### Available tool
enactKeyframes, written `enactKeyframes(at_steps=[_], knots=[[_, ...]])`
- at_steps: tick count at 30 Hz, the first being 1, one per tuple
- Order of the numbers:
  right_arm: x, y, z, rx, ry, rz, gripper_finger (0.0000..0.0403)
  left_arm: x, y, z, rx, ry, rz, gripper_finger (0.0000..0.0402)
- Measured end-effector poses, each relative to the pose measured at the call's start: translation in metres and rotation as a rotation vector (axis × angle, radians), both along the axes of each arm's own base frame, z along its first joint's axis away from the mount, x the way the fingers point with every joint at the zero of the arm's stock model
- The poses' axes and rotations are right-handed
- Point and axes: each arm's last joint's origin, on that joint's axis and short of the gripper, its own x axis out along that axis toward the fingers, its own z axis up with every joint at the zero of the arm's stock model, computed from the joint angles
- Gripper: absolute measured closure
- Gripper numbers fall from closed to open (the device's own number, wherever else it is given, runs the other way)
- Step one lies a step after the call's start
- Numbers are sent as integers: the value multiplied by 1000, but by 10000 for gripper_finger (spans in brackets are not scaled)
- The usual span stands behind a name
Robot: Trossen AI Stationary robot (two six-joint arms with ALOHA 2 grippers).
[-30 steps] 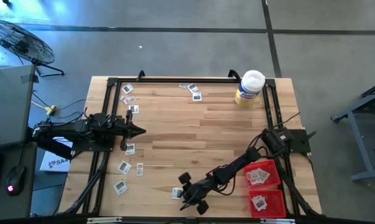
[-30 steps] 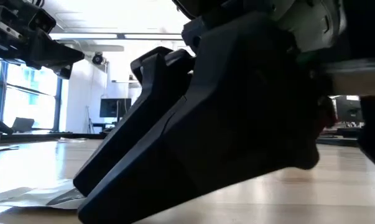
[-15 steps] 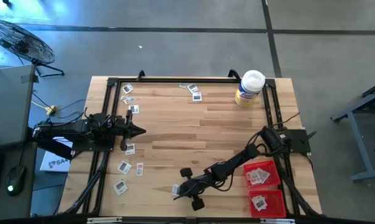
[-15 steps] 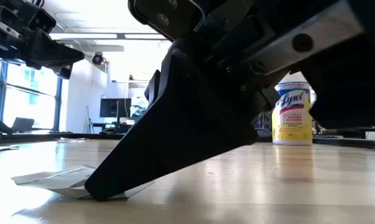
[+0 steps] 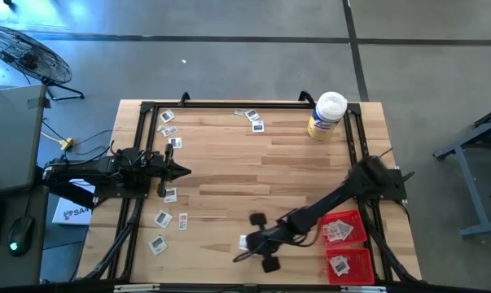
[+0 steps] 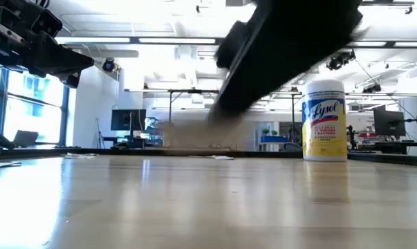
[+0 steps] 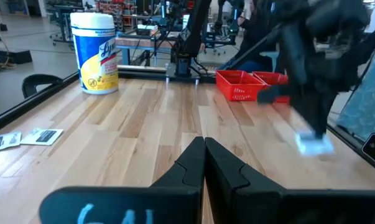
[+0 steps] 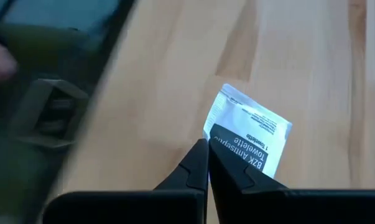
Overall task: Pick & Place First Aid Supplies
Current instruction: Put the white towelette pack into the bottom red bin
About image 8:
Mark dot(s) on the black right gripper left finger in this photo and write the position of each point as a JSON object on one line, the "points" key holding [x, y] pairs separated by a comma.
{"points": [[193, 174]]}

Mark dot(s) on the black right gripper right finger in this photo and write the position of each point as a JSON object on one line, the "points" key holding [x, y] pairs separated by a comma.
{"points": [[230, 186]]}

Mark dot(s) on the white antiseptic towelette packet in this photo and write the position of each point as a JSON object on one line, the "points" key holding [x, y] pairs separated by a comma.
{"points": [[246, 118]]}

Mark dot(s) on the person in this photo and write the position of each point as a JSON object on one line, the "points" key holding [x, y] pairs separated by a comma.
{"points": [[19, 174]]}

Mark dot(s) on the black aluminium table frame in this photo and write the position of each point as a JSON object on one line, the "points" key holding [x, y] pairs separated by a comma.
{"points": [[118, 18]]}

